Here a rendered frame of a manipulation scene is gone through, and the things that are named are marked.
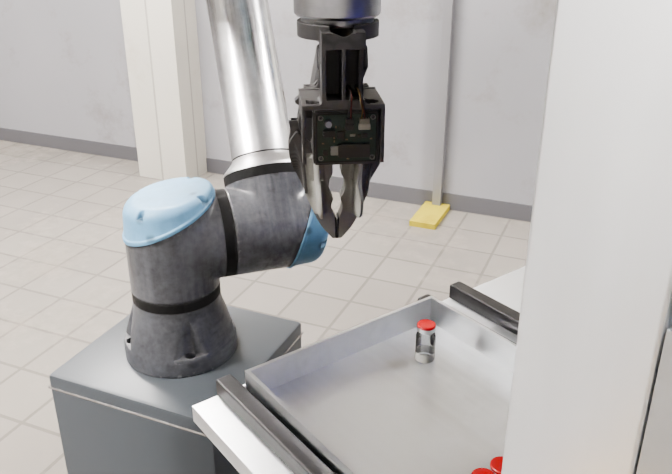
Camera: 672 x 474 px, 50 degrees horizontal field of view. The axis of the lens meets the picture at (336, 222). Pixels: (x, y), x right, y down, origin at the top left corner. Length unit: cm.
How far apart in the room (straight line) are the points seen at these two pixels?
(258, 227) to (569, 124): 67
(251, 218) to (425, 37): 251
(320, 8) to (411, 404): 40
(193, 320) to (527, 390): 66
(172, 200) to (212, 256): 8
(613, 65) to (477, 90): 308
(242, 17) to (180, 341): 43
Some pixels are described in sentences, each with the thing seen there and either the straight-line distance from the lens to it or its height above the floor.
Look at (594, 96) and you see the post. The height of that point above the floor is 129.
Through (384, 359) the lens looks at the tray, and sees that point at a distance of 83.
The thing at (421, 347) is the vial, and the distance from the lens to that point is 82.
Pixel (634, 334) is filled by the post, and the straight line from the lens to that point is 30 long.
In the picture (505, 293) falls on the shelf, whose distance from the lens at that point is 99.
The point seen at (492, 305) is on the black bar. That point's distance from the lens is 92.
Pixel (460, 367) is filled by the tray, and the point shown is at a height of 88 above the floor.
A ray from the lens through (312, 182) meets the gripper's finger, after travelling 70.
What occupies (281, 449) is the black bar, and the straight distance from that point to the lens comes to 70.
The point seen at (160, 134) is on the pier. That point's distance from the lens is 391.
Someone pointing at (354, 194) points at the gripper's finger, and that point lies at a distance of 69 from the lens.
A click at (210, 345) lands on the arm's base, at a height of 82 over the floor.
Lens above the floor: 135
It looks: 24 degrees down
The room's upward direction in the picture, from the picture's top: straight up
